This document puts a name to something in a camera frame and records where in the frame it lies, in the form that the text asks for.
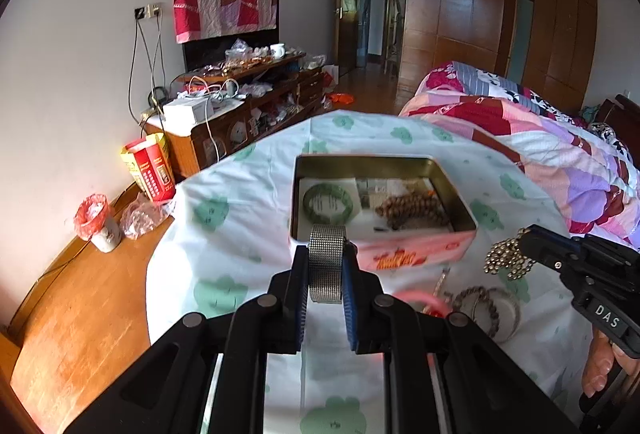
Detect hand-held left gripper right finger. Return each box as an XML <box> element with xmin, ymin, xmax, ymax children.
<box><xmin>341</xmin><ymin>241</ymin><xmax>581</xmax><ymax>434</ymax></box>

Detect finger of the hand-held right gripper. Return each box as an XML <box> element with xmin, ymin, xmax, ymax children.
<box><xmin>517</xmin><ymin>224</ymin><xmax>576</xmax><ymax>269</ymax></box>

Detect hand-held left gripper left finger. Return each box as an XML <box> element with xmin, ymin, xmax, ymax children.
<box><xmin>65</xmin><ymin>245</ymin><xmax>311</xmax><ymax>434</ymax></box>

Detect gold ball bead bracelet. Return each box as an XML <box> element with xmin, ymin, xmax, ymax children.
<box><xmin>482</xmin><ymin>236</ymin><xmax>538</xmax><ymax>282</ymax></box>

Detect silver mesh bracelet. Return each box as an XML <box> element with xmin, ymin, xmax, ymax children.
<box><xmin>307</xmin><ymin>224</ymin><xmax>348</xmax><ymax>305</ymax></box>

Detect pink tin box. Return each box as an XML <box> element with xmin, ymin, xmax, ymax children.
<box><xmin>289</xmin><ymin>154</ymin><xmax>478</xmax><ymax>273</ymax></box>

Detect person's right hand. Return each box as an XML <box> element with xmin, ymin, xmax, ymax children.
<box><xmin>581</xmin><ymin>333</ymin><xmax>615</xmax><ymax>398</ymax></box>

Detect pink bangle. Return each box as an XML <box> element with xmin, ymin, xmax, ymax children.
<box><xmin>395</xmin><ymin>291</ymin><xmax>453</xmax><ymax>319</ymax></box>

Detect green jade bangle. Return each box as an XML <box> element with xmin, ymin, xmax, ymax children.
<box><xmin>302</xmin><ymin>183</ymin><xmax>361</xmax><ymax>227</ymax></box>

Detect bed with patchwork quilt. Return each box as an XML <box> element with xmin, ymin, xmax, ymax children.
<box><xmin>397</xmin><ymin>61</ymin><xmax>640</xmax><ymax>249</ymax></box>

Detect paper cards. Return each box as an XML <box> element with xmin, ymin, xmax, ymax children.
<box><xmin>355</xmin><ymin>178</ymin><xmax>436</xmax><ymax>209</ymax></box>

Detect wooden headboard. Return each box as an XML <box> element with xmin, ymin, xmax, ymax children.
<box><xmin>597</xmin><ymin>94</ymin><xmax>640</xmax><ymax>135</ymax></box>

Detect clear plastic bag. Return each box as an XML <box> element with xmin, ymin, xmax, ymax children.
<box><xmin>119</xmin><ymin>191</ymin><xmax>176</xmax><ymax>241</ymax></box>

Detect wooden cabinet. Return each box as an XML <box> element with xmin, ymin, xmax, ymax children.
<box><xmin>142</xmin><ymin>51</ymin><xmax>326</xmax><ymax>179</ymax></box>

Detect red and yellow carton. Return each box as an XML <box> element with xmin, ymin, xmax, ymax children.
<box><xmin>120</xmin><ymin>133</ymin><xmax>177</xmax><ymax>203</ymax></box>

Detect trash bin with red bag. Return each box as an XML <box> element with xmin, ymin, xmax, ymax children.
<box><xmin>75</xmin><ymin>194</ymin><xmax>122</xmax><ymax>253</ymax></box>

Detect white box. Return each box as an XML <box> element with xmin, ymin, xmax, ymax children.
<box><xmin>162</xmin><ymin>94</ymin><xmax>213</xmax><ymax>131</ymax></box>

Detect wooden wardrobe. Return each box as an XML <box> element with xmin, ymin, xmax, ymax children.
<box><xmin>397</xmin><ymin>0</ymin><xmax>601</xmax><ymax>115</ymax></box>

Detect black television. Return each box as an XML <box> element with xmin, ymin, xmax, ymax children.
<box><xmin>181</xmin><ymin>26</ymin><xmax>281</xmax><ymax>74</ymax></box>

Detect wooden door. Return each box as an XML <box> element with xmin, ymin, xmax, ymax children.
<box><xmin>336</xmin><ymin>0</ymin><xmax>361</xmax><ymax>69</ymax></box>

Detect red patchwork cloth cover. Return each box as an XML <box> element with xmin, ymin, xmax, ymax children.
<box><xmin>172</xmin><ymin>0</ymin><xmax>280</xmax><ymax>45</ymax></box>

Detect dark bead bracelet on table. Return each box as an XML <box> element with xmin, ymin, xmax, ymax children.
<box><xmin>465</xmin><ymin>289</ymin><xmax>522</xmax><ymax>342</ymax></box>

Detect brown wooden bead bracelet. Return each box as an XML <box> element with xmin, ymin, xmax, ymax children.
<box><xmin>375</xmin><ymin>193</ymin><xmax>451</xmax><ymax>229</ymax></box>

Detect grey power cable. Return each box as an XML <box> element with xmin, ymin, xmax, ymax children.
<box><xmin>149</xmin><ymin>16</ymin><xmax>168</xmax><ymax>107</ymax></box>
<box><xmin>127</xmin><ymin>18</ymin><xmax>153</xmax><ymax>115</ymax></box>

